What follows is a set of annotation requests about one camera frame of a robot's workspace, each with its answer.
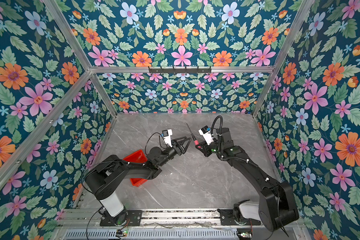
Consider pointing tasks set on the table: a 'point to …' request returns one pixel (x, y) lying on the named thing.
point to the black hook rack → (179, 70)
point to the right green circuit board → (245, 234)
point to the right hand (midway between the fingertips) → (198, 143)
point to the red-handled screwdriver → (196, 142)
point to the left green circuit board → (120, 232)
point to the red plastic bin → (139, 156)
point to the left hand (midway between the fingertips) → (190, 136)
